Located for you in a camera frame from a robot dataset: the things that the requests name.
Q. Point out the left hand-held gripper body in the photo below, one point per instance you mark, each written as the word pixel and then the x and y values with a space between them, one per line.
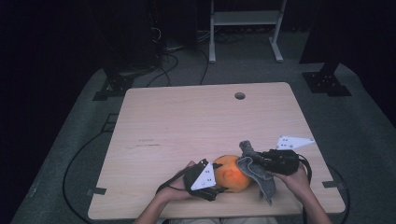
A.
pixel 202 180

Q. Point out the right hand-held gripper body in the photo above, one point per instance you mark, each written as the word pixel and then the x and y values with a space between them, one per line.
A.
pixel 283 161

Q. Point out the grey fluffy cloth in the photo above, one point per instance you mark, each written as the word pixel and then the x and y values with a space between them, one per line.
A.
pixel 257 174

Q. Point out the orange plush toy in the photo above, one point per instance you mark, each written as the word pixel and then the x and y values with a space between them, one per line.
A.
pixel 232 175

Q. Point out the person's right hand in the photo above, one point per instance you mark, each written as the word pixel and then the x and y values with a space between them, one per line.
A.
pixel 297 183

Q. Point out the person's left hand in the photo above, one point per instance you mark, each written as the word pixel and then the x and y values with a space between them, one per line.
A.
pixel 174 189

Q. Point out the grey tape strip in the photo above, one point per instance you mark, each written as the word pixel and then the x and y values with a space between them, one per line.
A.
pixel 330 184
pixel 96 191

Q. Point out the black stand base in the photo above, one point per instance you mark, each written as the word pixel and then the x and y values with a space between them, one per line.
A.
pixel 113 85
pixel 327 82

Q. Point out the white metal desk frame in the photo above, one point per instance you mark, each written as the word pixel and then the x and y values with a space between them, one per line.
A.
pixel 243 18

